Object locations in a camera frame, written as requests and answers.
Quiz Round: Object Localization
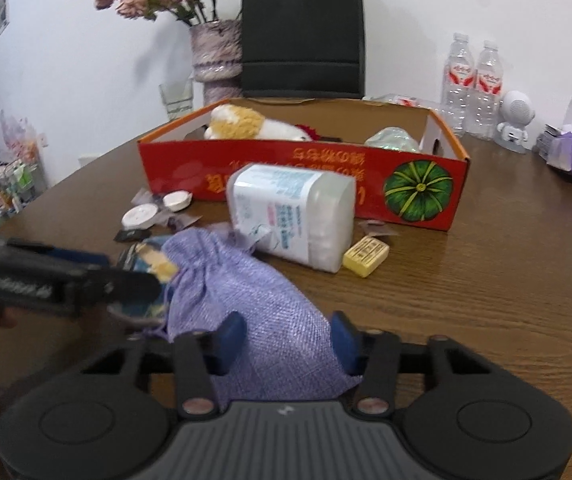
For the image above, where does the white wet wipes canister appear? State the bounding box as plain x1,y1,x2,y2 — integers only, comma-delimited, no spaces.
226,162,357,274

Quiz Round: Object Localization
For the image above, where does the brown clear wrapper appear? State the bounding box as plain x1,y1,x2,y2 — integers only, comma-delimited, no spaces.
357,219,400,239

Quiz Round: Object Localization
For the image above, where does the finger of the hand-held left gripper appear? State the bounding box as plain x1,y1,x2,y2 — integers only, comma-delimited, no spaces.
7,240,112,270
73,267,163,317

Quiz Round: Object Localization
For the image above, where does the white and yellow plush toy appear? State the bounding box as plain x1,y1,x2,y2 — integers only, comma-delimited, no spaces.
203,103,307,142

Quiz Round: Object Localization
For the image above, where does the clear glass cup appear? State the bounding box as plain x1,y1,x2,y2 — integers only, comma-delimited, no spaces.
159,80,195,122

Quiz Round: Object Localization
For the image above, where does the blue and yellow packet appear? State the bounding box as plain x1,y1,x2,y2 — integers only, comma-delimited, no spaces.
111,237,179,323

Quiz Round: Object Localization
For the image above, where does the black sachet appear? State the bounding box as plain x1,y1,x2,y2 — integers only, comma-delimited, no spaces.
114,229,150,245

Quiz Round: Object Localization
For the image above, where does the large white round disc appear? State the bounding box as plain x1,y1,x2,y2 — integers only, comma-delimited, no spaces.
121,205,160,230

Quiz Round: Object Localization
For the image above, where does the stack of dark packets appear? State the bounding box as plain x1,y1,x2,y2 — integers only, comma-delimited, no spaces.
532,124,563,162

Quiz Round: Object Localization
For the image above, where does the clear water bottle red label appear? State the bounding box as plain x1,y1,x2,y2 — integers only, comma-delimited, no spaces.
466,40,504,141
362,93,441,112
440,32,477,137

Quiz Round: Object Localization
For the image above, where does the white robot figure speaker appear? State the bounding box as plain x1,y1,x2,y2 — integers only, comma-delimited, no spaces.
493,90,533,155

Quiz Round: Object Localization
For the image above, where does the grey sachet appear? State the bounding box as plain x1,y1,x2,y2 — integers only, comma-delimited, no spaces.
165,212,203,229

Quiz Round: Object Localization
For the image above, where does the small white round disc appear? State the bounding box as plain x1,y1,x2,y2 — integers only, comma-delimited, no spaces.
163,190,194,212

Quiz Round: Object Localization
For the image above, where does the black paper bag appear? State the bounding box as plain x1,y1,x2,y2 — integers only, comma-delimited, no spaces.
240,0,367,101

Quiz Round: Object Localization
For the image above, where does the purple drawstring bag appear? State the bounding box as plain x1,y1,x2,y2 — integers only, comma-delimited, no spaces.
158,226,363,408

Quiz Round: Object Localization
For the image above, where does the clear plastic bag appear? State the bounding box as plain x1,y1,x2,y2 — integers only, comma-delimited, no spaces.
364,126,422,153

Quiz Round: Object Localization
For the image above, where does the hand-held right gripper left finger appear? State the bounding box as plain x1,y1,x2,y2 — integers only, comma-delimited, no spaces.
81,311,248,419

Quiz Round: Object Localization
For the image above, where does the red cardboard box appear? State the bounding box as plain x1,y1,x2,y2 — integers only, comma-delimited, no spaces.
137,97,472,232

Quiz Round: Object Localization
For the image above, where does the purple mottled vase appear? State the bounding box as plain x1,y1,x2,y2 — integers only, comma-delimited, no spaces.
188,20,243,106

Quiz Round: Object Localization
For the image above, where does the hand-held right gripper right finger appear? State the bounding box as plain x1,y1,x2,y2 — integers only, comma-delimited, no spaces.
330,310,493,416

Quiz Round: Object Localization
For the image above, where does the small yellow box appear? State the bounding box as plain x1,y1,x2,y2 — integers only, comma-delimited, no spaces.
342,235,391,279

